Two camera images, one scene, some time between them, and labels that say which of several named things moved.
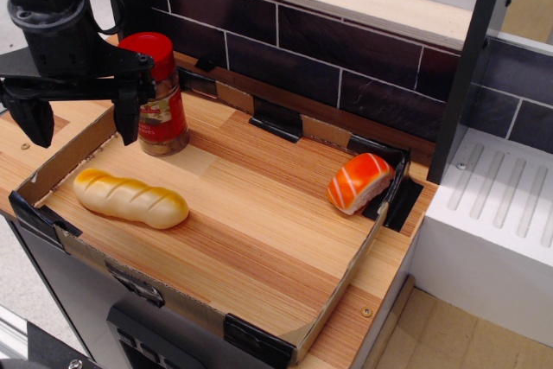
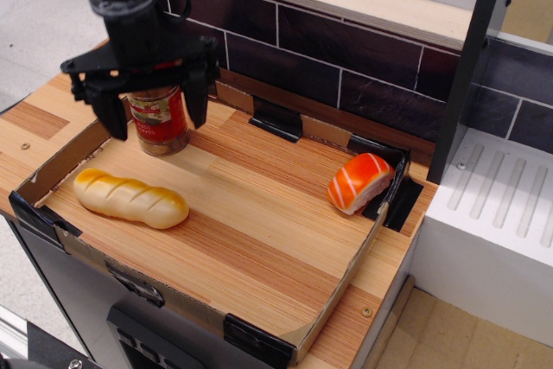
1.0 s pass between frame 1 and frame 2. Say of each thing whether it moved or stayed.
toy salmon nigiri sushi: stayed
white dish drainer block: stayed
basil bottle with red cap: stayed
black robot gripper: moved
